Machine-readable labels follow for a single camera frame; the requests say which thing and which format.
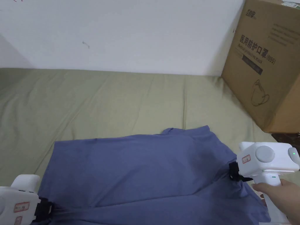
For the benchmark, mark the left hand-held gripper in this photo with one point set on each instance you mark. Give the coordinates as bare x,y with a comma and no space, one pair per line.
18,201

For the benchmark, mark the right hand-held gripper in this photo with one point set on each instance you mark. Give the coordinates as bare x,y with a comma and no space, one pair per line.
264,159

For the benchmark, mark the blue shirt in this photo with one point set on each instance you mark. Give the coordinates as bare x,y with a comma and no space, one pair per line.
140,178

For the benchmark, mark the person's right hand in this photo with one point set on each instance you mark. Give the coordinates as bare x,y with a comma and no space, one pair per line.
279,199

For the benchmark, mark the brown cardboard carton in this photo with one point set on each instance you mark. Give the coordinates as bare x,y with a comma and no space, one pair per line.
264,77

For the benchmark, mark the bed with pale green sheet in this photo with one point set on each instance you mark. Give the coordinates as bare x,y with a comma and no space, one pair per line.
117,98

